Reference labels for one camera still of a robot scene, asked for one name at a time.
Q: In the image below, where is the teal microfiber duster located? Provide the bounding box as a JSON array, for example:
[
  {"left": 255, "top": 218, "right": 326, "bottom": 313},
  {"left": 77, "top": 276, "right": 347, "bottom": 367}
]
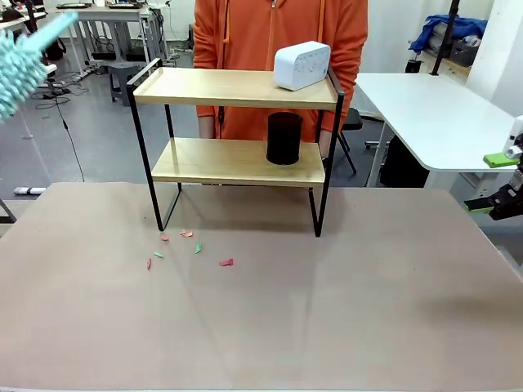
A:
[{"left": 0, "top": 10, "right": 79, "bottom": 123}]

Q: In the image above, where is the person's left forearm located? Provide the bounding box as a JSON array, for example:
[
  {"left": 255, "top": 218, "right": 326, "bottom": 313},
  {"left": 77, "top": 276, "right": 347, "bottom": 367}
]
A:
[{"left": 318, "top": 60, "right": 369, "bottom": 136}]

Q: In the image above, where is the person's left hand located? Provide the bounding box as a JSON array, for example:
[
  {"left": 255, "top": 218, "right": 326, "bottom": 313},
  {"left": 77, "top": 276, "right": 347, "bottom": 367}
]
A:
[{"left": 319, "top": 129, "right": 334, "bottom": 161}]

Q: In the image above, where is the person's right hand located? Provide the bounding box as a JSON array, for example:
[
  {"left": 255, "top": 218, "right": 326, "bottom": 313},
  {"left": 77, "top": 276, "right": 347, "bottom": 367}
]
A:
[{"left": 198, "top": 116, "right": 218, "bottom": 139}]

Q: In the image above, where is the white rounded table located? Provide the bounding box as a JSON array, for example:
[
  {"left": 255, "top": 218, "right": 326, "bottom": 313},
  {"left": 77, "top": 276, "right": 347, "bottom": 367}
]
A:
[{"left": 351, "top": 72, "right": 521, "bottom": 189}]

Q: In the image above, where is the black bin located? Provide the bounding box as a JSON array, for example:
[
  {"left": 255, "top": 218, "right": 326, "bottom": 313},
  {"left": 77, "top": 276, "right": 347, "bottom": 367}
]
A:
[{"left": 378, "top": 135, "right": 431, "bottom": 189}]

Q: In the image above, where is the grey storage crate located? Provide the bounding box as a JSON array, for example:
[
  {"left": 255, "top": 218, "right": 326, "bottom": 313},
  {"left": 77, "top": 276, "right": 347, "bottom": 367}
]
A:
[{"left": 449, "top": 35, "right": 480, "bottom": 66}]

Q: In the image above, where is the black stand pole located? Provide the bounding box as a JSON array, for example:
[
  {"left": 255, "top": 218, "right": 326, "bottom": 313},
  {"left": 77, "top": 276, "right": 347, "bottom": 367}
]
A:
[{"left": 431, "top": 0, "right": 462, "bottom": 78}]

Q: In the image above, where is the black office chair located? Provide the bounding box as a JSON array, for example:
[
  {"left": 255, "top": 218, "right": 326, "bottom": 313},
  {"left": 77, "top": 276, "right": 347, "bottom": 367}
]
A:
[{"left": 337, "top": 106, "right": 382, "bottom": 176}]

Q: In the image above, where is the blue cloth pile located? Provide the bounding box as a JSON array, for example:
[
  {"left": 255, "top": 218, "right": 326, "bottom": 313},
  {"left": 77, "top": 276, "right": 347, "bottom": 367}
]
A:
[{"left": 409, "top": 14, "right": 489, "bottom": 54}]

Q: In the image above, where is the black cylindrical cup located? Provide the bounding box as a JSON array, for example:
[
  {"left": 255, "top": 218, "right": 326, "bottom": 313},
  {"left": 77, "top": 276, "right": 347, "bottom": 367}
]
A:
[{"left": 265, "top": 112, "right": 303, "bottom": 167}]

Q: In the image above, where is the white rounded speaker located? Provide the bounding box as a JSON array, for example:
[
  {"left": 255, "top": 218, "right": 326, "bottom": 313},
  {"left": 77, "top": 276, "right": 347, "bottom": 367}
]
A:
[{"left": 272, "top": 39, "right": 332, "bottom": 92}]

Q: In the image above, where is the person in orange hoodie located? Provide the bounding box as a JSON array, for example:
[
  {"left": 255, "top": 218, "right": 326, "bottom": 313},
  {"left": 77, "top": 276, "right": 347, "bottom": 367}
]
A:
[{"left": 191, "top": 0, "right": 369, "bottom": 142}]

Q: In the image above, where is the grey stool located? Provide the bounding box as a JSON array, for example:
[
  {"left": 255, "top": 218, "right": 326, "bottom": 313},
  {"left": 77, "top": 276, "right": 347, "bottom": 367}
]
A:
[{"left": 107, "top": 61, "right": 142, "bottom": 108}]

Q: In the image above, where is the white background desk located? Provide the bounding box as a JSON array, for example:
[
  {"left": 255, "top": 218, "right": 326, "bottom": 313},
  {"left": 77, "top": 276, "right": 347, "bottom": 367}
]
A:
[{"left": 55, "top": 2, "right": 168, "bottom": 81}]

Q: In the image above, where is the black bag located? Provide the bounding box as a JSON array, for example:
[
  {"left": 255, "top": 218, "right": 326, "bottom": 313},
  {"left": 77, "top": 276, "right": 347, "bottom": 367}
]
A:
[{"left": 42, "top": 37, "right": 67, "bottom": 62}]

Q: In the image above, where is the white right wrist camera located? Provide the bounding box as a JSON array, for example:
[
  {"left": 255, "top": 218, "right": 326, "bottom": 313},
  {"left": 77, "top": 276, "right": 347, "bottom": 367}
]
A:
[{"left": 506, "top": 115, "right": 523, "bottom": 148}]

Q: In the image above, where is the black frame wooden shelf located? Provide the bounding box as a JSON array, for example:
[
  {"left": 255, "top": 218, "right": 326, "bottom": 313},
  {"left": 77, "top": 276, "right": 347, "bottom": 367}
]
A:
[{"left": 125, "top": 58, "right": 346, "bottom": 238}]

